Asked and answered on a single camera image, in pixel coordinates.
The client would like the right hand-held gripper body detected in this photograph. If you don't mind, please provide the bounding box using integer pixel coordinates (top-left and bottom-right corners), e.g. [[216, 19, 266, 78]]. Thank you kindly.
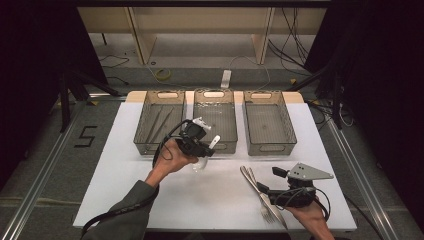
[[266, 162, 335, 209]]

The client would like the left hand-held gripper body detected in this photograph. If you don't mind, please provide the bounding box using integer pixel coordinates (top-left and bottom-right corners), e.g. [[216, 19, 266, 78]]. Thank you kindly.
[[175, 116, 212, 157]]

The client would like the white ceramic spoon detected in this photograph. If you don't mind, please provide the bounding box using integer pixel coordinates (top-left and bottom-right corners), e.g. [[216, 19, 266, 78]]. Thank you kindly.
[[191, 134, 222, 173]]

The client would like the metal fork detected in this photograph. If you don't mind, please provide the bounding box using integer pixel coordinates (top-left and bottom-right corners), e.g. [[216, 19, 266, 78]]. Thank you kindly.
[[247, 167, 277, 224]]

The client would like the clear grey plastic bin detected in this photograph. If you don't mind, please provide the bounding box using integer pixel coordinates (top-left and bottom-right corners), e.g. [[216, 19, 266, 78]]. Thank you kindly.
[[242, 89, 298, 157], [133, 89, 187, 156], [191, 88, 239, 155]]

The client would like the person's right hand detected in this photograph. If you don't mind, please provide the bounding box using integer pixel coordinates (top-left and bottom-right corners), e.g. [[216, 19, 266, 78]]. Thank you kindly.
[[284, 198, 327, 236]]

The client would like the person's left hand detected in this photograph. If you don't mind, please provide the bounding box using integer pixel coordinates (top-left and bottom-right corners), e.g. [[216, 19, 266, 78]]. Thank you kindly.
[[151, 138, 200, 183]]

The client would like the white table cover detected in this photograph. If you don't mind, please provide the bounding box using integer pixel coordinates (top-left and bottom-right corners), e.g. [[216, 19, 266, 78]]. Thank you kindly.
[[73, 101, 358, 232]]

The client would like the yellow tape roll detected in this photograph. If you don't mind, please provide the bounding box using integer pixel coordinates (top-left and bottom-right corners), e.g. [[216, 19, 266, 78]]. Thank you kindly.
[[155, 68, 172, 82]]

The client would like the white power strip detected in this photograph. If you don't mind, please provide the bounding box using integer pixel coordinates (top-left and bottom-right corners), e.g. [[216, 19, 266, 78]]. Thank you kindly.
[[220, 69, 232, 90]]

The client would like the black metal stand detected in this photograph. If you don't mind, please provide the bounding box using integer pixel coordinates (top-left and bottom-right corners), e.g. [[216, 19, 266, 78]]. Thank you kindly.
[[286, 63, 344, 131], [58, 66, 123, 134]]

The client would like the light wooden shelf unit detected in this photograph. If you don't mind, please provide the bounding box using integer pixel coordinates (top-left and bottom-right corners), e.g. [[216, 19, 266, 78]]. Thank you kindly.
[[77, 6, 328, 66]]

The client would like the right hand-held gripper black cable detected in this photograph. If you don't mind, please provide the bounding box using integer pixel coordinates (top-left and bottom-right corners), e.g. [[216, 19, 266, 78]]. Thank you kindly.
[[273, 187, 332, 223]]

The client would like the hand-held gripper black cable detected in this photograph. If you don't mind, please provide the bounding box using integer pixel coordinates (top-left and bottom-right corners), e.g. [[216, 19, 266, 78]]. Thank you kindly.
[[79, 119, 194, 239], [273, 187, 332, 223]]

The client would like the aluminium floor rail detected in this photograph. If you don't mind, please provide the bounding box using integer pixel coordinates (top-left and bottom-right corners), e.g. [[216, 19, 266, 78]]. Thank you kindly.
[[0, 99, 91, 240], [324, 116, 401, 240]]

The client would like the left hand-held gripper black cable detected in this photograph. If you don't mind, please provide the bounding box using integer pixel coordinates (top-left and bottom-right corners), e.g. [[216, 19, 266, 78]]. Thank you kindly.
[[79, 119, 194, 239]]

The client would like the thin black floor cable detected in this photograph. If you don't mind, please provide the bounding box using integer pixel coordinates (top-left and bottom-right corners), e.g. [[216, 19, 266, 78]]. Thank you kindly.
[[99, 54, 130, 86]]

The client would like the black cable bundle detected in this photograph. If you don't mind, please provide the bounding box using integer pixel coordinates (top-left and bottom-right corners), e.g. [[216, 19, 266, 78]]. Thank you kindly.
[[268, 7, 311, 69]]

